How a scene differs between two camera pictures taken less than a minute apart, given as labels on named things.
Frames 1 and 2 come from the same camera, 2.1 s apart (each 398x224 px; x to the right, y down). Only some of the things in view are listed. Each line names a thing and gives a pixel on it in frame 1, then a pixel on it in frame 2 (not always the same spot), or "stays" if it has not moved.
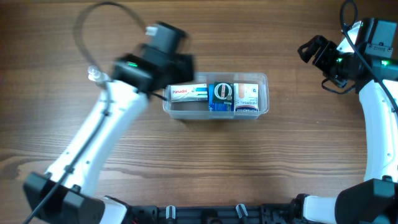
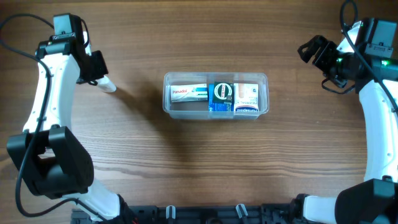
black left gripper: (181, 66) -> (97, 65)
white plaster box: (245, 97) stays
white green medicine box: (189, 93) stays
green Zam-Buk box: (223, 92) stays
